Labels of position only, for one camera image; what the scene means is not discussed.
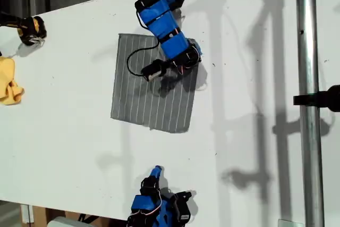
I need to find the grey striped towel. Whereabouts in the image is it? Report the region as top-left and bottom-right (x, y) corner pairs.
(110, 32), (205, 134)

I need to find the brown cardboard box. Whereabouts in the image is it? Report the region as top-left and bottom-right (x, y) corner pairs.
(33, 205), (117, 227)

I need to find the black clamp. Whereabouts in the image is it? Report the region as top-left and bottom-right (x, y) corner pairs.
(293, 85), (340, 112)

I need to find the black yellow power drill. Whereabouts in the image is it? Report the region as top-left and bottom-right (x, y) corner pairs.
(0, 11), (48, 47)

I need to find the yellow cloth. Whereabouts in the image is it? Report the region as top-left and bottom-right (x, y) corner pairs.
(0, 56), (25, 106)

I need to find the black camera box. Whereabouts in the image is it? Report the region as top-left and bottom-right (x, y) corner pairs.
(140, 59), (167, 82)
(169, 191), (193, 222)

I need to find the black camera cable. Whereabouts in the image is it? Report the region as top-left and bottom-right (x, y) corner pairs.
(126, 10), (162, 77)

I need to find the steel post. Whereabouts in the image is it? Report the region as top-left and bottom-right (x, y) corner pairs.
(295, 0), (326, 227)

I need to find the white table bracket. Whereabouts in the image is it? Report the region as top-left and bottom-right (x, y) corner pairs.
(20, 204), (35, 224)

